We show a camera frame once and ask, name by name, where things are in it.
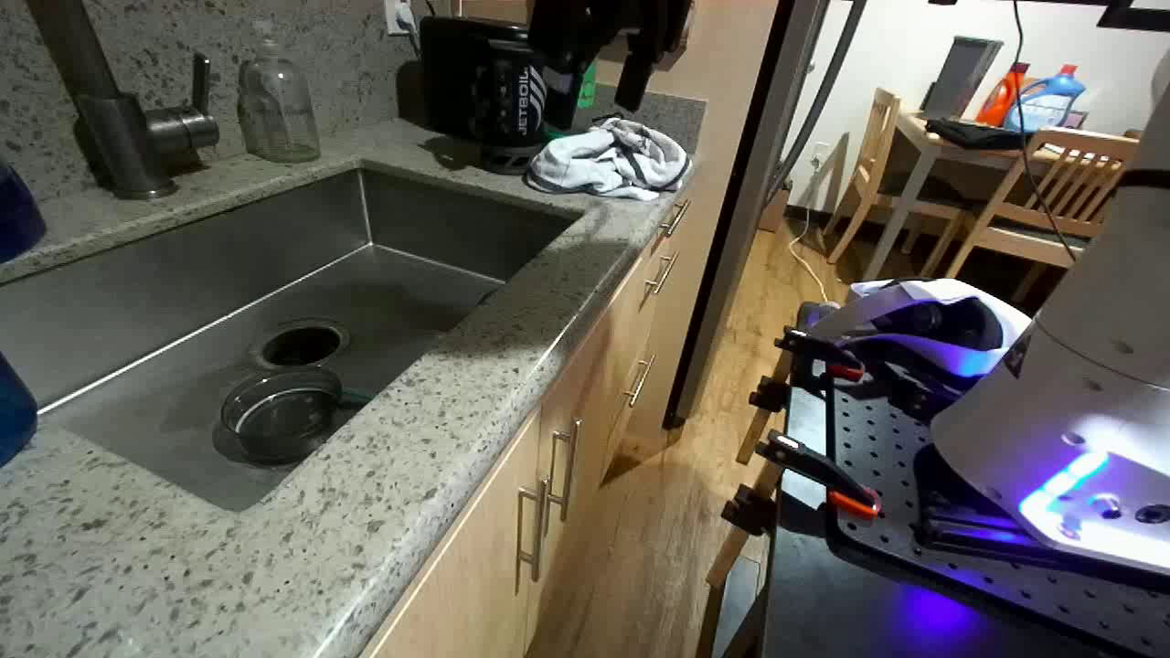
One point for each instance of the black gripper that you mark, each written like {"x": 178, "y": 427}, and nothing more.
{"x": 605, "y": 24}

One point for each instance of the blue plastic water bottle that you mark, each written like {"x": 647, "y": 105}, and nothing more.
{"x": 14, "y": 212}

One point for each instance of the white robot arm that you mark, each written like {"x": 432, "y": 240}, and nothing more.
{"x": 1084, "y": 366}

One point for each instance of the stainless steel sink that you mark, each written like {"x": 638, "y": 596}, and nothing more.
{"x": 368, "y": 278}

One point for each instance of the clear glass soap bottle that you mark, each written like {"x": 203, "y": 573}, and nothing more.
{"x": 280, "y": 116}

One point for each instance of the orange detergent bottle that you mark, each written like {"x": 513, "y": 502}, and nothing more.
{"x": 1002, "y": 98}

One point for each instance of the blue cleaner bottle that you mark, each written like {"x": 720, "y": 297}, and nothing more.
{"x": 1051, "y": 100}

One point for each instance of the round metal sink strainer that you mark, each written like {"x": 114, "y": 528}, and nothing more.
{"x": 280, "y": 418}

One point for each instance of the white striped dish towel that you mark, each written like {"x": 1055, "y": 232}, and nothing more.
{"x": 605, "y": 160}

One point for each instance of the wooden slat chair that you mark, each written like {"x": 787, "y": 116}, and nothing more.
{"x": 1062, "y": 185}
{"x": 870, "y": 160}

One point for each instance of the wooden dining table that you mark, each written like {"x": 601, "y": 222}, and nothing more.
{"x": 915, "y": 139}

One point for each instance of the black orange bar clamp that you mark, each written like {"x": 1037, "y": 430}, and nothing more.
{"x": 807, "y": 361}
{"x": 810, "y": 469}

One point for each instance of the grey laptop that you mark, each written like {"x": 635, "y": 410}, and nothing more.
{"x": 963, "y": 73}

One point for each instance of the black pouch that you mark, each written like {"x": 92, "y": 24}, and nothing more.
{"x": 973, "y": 132}

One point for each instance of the white VR headset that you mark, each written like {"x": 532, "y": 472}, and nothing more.
{"x": 915, "y": 324}

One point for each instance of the grey metal faucet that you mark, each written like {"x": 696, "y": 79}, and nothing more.
{"x": 123, "y": 148}

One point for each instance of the wooden kitchen cabinet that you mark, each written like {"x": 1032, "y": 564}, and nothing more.
{"x": 475, "y": 573}

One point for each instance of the black robot stand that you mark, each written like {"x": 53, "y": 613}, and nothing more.
{"x": 828, "y": 596}

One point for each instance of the white wall outlet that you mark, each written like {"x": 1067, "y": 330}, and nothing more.
{"x": 398, "y": 15}

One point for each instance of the perforated metal mount plate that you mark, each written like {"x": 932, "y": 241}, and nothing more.
{"x": 870, "y": 452}

